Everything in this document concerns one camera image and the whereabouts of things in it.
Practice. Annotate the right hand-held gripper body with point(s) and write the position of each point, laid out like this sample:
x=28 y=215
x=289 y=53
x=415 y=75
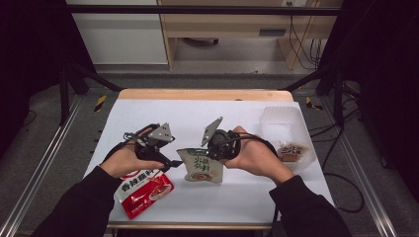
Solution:
x=224 y=144

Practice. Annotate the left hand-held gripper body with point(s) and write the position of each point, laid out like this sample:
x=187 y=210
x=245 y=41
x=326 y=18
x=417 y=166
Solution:
x=154 y=138

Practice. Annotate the green and beige sauce packet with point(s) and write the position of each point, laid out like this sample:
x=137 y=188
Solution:
x=201 y=168

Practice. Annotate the red and white sauce packet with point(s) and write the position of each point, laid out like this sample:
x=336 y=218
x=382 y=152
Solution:
x=145 y=194

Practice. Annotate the clear plastic container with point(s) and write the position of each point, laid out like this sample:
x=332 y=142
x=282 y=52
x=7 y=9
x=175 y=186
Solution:
x=283 y=121

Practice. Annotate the small red-beige snack packet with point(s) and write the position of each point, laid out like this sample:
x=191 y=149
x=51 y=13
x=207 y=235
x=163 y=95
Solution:
x=291 y=152

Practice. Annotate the person's right hand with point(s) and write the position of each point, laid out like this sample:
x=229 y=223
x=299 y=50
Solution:
x=257 y=158

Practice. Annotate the person's left hand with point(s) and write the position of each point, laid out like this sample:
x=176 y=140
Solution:
x=125 y=161

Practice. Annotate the white table sheet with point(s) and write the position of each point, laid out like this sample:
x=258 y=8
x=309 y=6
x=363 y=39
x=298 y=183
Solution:
x=197 y=115

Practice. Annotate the white cabinet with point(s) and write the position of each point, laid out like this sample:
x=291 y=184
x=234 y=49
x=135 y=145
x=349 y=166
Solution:
x=125 y=39

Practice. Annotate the light wooden desk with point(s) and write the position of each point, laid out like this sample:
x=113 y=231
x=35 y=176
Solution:
x=230 y=23

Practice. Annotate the black horizontal bar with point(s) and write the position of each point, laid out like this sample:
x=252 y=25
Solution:
x=197 y=10

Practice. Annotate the black curtain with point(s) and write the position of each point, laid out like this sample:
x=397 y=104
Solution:
x=385 y=65
x=29 y=49

